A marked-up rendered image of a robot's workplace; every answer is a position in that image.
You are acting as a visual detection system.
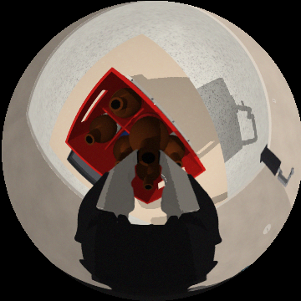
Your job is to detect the brown bottle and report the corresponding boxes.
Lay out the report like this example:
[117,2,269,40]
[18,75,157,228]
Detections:
[113,131,133,166]
[129,112,169,166]
[109,88,144,118]
[163,131,185,168]
[84,113,121,145]
[136,162,161,191]

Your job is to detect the red box with cut-out openings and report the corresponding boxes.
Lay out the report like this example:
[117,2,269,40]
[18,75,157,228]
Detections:
[65,68,206,204]

